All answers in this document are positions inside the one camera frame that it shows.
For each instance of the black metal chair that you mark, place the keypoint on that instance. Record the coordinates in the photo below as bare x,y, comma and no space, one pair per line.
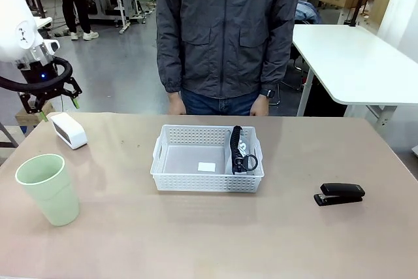
295,63

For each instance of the black smartwatch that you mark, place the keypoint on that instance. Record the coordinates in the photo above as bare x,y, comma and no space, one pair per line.
268,93

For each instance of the black stapler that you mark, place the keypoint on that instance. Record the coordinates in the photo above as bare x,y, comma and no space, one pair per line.
343,190

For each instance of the person right forearm grey sleeve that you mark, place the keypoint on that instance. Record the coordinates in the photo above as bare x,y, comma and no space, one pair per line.
168,63

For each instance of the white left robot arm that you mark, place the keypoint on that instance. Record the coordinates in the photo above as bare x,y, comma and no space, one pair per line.
13,30

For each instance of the white paper label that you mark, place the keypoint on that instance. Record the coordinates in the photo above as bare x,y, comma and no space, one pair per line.
206,167

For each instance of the person left hand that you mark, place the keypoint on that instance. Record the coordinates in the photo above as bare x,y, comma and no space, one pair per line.
260,107

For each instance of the person torso grey jacket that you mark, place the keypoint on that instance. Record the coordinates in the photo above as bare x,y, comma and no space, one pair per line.
222,30

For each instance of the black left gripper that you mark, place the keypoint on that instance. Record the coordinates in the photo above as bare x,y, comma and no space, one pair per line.
36,75

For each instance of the white perforated plastic basket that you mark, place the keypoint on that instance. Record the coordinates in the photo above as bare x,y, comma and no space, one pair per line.
183,182

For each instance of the small open cardboard box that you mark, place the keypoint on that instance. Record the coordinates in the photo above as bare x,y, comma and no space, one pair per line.
27,120

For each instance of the blue jacket pile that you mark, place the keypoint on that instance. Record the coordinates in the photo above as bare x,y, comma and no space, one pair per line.
307,12

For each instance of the person right hand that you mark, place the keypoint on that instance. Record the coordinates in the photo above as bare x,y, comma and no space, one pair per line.
176,104

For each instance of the black metal stand frame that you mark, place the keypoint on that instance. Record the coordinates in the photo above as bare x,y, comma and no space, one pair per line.
8,133

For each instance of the white table with slim leg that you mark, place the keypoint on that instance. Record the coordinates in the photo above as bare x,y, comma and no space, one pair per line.
43,21

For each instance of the white rectangular speaker box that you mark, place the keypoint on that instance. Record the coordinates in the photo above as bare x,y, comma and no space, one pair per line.
70,132

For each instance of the person left forearm grey sleeve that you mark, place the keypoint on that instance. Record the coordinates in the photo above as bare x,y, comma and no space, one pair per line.
277,63

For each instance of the large white side table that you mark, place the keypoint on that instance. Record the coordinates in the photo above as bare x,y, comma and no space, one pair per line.
346,60

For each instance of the light green plastic cup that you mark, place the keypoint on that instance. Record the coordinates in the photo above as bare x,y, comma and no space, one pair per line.
52,194

